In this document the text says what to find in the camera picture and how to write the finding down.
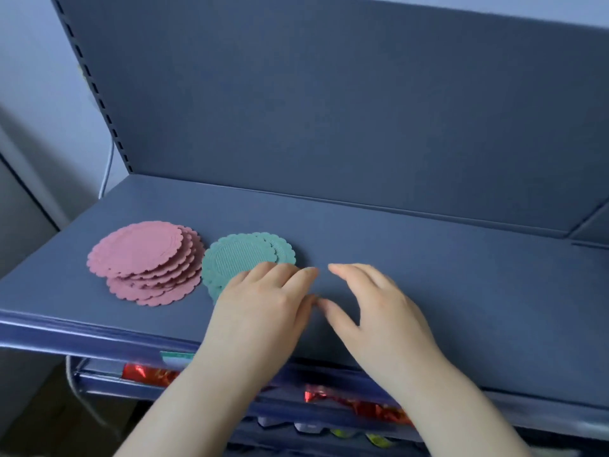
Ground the person's left hand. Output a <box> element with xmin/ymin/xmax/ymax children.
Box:
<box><xmin>190</xmin><ymin>261</ymin><xmax>320</xmax><ymax>385</ymax></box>

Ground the person's right hand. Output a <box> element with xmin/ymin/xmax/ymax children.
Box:
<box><xmin>317</xmin><ymin>263</ymin><xmax>452</xmax><ymax>395</ymax></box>

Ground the stack of green coasters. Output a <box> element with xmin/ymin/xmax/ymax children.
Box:
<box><xmin>201</xmin><ymin>232</ymin><xmax>297</xmax><ymax>303</ymax></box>

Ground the stack of pink coasters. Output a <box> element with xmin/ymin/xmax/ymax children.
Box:
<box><xmin>86</xmin><ymin>220</ymin><xmax>206</xmax><ymax>308</ymax></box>

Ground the person's left forearm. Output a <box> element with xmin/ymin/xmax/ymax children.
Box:
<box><xmin>114</xmin><ymin>359</ymin><xmax>286</xmax><ymax>457</ymax></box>

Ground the red foil snack packet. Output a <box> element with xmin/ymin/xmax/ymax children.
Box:
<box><xmin>304</xmin><ymin>385</ymin><xmax>414</xmax><ymax>428</ymax></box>
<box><xmin>122</xmin><ymin>362</ymin><xmax>181</xmax><ymax>389</ymax></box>

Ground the green white shelf label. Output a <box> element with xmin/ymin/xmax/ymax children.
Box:
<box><xmin>159</xmin><ymin>350</ymin><xmax>196</xmax><ymax>373</ymax></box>

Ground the row of small hanging goods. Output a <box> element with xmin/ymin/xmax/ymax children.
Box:
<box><xmin>256</xmin><ymin>416</ymin><xmax>398</xmax><ymax>449</ymax></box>

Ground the black slotted shelf upright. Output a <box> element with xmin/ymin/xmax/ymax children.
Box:
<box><xmin>49</xmin><ymin>0</ymin><xmax>135</xmax><ymax>176</ymax></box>
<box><xmin>565</xmin><ymin>198</ymin><xmax>609</xmax><ymax>241</ymax></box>

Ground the dark blue shelf back panel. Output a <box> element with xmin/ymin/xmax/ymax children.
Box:
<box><xmin>49</xmin><ymin>0</ymin><xmax>609</xmax><ymax>239</ymax></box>

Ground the clear shelf edge rail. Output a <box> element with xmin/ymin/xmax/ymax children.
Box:
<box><xmin>74</xmin><ymin>359</ymin><xmax>424</xmax><ymax>457</ymax></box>
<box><xmin>0</xmin><ymin>308</ymin><xmax>609</xmax><ymax>443</ymax></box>

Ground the thin white cable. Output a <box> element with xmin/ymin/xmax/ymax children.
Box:
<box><xmin>97</xmin><ymin>137</ymin><xmax>116</xmax><ymax>201</ymax></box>

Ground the pale grey door frame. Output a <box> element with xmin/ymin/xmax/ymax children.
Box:
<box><xmin>0</xmin><ymin>123</ymin><xmax>72</xmax><ymax>232</ymax></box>

